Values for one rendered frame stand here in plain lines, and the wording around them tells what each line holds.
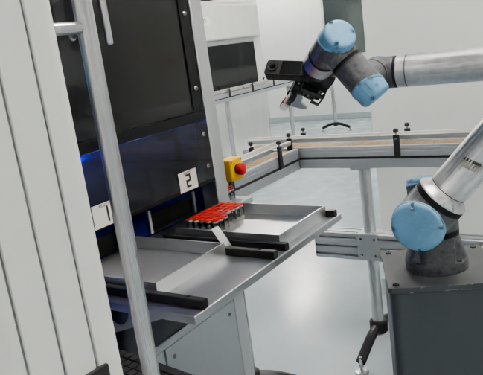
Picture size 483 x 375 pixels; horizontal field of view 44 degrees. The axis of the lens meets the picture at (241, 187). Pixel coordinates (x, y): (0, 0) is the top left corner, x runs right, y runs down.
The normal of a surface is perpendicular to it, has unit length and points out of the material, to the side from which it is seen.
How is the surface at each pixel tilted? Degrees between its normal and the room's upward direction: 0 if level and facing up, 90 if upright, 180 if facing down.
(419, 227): 96
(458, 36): 90
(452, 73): 110
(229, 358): 90
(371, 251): 90
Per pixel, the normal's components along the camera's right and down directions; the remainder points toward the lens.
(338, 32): 0.20, -0.29
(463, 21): -0.55, 0.26
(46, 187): 0.76, 0.04
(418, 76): -0.38, 0.58
